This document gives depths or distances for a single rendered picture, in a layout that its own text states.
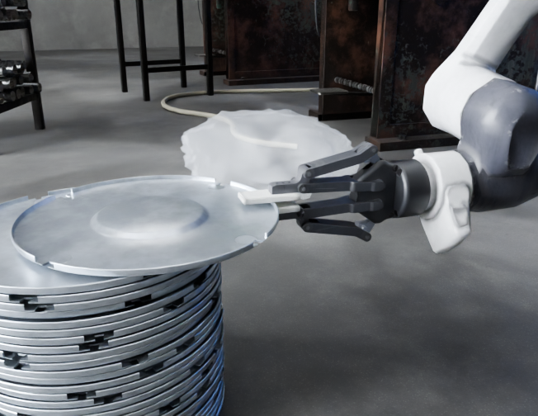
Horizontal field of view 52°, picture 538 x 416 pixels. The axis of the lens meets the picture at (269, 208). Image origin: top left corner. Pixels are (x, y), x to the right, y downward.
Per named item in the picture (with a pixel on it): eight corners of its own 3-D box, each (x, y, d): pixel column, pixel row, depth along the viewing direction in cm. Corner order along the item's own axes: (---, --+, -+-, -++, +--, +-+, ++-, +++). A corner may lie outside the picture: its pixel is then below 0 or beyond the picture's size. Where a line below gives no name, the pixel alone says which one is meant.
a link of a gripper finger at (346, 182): (384, 192, 69) (385, 182, 68) (300, 196, 65) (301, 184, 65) (370, 183, 72) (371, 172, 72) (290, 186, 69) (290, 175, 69)
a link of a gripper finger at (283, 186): (311, 191, 67) (312, 167, 66) (271, 195, 66) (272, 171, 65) (307, 187, 68) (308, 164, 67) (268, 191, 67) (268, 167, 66)
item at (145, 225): (167, 308, 44) (166, 300, 44) (-49, 236, 58) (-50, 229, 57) (321, 203, 67) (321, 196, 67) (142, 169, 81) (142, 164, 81)
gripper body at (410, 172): (399, 208, 77) (338, 215, 75) (405, 148, 74) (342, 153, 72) (430, 227, 70) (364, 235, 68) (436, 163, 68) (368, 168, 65)
